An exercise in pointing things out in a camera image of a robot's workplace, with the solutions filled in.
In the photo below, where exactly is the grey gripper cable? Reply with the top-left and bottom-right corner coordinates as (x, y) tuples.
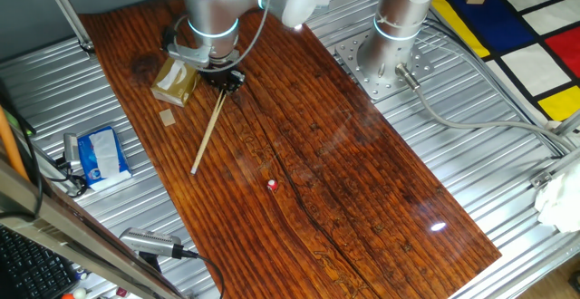
(198, 0), (276, 73)

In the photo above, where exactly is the silver ribbed camera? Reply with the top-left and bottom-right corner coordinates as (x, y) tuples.
(118, 227), (185, 260)

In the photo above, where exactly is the black hanging cable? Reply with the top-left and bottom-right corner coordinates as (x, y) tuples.
(0, 79), (44, 221)

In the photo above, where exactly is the silver metal frame beam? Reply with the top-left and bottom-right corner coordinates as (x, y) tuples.
(0, 156), (187, 299)

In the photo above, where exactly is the colourful block pattern mat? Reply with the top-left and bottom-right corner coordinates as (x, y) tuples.
(430, 0), (580, 123)

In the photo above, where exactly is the gold tissue pack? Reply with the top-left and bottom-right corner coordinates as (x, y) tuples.
(150, 56), (202, 109)

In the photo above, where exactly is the wooden pool cue black butt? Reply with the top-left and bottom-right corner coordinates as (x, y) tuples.
(189, 88), (227, 176)

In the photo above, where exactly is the aluminium frame rail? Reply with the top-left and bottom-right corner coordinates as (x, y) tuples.
(529, 147), (580, 189)
(543, 108), (580, 138)

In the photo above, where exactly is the metal corner bracket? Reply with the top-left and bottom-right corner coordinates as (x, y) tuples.
(529, 169), (554, 189)

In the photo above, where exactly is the small wooden cube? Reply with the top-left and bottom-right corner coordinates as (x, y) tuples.
(159, 108), (177, 128)

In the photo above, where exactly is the black camera cable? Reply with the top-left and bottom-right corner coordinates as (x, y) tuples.
(179, 249), (227, 299)

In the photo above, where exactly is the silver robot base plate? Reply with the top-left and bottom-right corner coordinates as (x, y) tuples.
(334, 29), (436, 101)

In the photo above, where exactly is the black keyboard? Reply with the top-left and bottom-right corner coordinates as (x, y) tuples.
(0, 224), (81, 299)

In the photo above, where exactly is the black camera stand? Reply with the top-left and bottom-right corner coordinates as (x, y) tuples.
(138, 251), (163, 275)

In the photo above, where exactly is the small silver device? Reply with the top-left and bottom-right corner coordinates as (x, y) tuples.
(62, 132), (82, 164)

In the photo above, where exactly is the blue tissue box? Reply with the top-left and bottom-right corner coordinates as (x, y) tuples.
(76, 125), (133, 192)

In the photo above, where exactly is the black cable wrap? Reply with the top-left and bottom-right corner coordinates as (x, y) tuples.
(161, 25), (179, 51)

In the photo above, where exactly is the grey metal frame post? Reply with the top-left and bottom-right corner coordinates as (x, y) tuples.
(38, 0), (96, 58)

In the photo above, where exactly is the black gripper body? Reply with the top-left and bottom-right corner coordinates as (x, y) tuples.
(200, 65), (235, 86)

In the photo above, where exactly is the white crumpled cloth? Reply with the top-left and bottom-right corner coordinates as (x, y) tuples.
(533, 162), (580, 235)

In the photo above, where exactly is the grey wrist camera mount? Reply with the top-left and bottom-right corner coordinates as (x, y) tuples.
(165, 40), (212, 70)

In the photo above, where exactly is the orange pole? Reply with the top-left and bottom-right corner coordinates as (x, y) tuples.
(0, 106), (31, 182)

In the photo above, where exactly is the thick grey robot cable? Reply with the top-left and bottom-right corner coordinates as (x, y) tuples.
(394, 63), (579, 153)

